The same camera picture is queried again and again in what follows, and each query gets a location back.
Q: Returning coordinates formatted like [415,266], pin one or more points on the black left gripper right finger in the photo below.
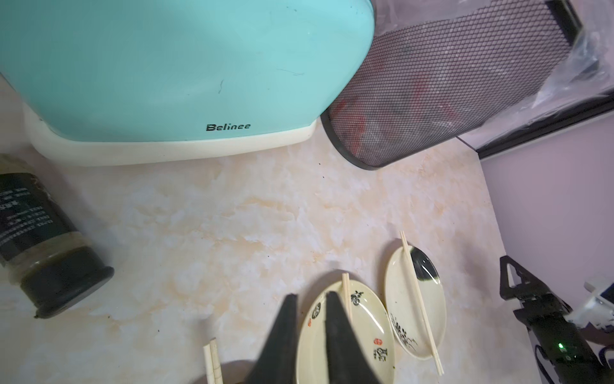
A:
[346,361]

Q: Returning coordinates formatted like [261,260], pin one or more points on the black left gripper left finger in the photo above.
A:
[276,363]

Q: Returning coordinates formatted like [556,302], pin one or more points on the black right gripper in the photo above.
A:
[540,311]

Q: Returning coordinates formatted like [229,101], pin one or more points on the bare wooden chopsticks pair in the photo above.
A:
[414,282]

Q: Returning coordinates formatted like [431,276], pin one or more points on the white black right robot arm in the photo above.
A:
[573,360]

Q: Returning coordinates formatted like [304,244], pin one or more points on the cream plate right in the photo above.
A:
[402,305]

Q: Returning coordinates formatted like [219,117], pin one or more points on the black mesh trash bin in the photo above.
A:
[423,85]

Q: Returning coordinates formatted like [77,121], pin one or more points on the black small cylinder jar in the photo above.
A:
[42,250]

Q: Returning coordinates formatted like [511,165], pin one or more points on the mint green toaster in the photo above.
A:
[109,83]

